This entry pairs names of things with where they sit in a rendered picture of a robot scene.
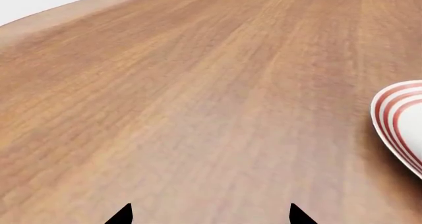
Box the white plate with red rings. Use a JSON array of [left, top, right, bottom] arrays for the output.
[[369, 79, 422, 181]]

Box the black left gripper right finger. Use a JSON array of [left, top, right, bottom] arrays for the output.
[[289, 202, 319, 224]]

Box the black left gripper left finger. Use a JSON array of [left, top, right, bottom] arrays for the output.
[[104, 202, 134, 224]]

